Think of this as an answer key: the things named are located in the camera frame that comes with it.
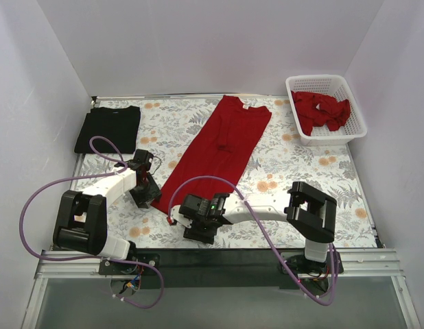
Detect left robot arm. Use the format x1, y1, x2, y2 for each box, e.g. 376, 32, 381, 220
53, 149, 161, 274

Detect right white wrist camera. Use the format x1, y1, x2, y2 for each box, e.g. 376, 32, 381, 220
167, 205, 192, 228

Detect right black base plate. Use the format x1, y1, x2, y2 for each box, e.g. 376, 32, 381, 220
281, 252, 344, 276

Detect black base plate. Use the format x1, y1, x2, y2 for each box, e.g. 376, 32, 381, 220
98, 253, 161, 276
281, 252, 344, 276

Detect folded black t-shirt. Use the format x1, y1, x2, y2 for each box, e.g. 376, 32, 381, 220
74, 106, 141, 154

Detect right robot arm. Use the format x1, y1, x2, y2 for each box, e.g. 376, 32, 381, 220
170, 182, 337, 273

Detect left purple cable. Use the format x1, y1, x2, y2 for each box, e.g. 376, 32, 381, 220
19, 136, 165, 309

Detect red t-shirts in basket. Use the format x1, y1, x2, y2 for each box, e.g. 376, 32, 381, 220
292, 91, 351, 136

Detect aluminium frame rail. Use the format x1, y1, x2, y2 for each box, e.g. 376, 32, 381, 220
23, 248, 421, 328

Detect red t-shirt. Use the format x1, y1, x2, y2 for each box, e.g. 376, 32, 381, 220
152, 95, 272, 213

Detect purple cable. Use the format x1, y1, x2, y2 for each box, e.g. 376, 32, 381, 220
19, 136, 165, 309
167, 175, 340, 306

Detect white plastic laundry basket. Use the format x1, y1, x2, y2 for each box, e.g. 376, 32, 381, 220
285, 74, 367, 146

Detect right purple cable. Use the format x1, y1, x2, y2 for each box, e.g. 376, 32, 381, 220
167, 175, 340, 306

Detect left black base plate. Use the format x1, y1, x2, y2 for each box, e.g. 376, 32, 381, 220
98, 253, 161, 276

